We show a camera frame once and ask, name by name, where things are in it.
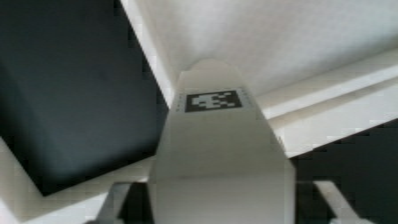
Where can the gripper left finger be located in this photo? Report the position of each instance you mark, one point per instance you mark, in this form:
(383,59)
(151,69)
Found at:
(108,215)

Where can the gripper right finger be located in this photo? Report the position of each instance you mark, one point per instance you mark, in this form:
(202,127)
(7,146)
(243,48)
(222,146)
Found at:
(346,216)

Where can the white desk tabletop panel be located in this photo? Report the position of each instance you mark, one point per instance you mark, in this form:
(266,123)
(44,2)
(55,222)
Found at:
(312,47)

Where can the white U-shaped obstacle fence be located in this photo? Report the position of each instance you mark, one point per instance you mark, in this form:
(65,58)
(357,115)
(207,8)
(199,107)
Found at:
(309,127)

